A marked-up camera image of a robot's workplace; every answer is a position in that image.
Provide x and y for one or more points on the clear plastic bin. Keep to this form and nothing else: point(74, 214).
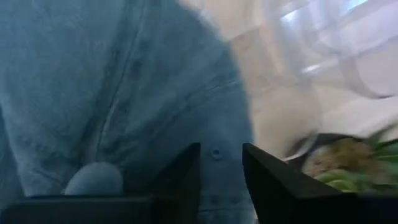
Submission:
point(326, 46)

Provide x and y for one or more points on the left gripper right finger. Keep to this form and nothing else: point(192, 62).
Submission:
point(280, 199)

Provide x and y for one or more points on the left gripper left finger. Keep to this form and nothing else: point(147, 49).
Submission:
point(174, 193)

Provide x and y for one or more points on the gray-blue baseball cap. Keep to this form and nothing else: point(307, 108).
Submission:
point(109, 77)

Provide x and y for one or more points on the potted succulent plant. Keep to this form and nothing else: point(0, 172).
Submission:
point(342, 168)

